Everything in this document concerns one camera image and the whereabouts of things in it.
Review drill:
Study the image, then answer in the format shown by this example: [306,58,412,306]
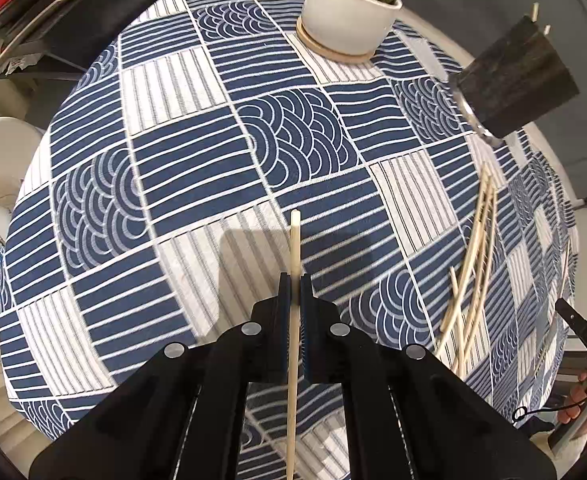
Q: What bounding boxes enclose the person's right hand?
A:
[557,370,587,425]

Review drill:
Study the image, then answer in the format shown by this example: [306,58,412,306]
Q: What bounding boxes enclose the white plant pot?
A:
[300,0,403,54]

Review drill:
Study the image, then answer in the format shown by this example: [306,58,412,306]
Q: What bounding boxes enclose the wooden pot coaster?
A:
[295,18,374,64]

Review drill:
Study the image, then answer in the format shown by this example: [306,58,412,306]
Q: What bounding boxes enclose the blue white patterned tablecloth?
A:
[0,0,578,439]

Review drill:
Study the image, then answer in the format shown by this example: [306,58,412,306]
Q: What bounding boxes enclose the dark cylindrical utensil holder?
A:
[449,15,579,148]

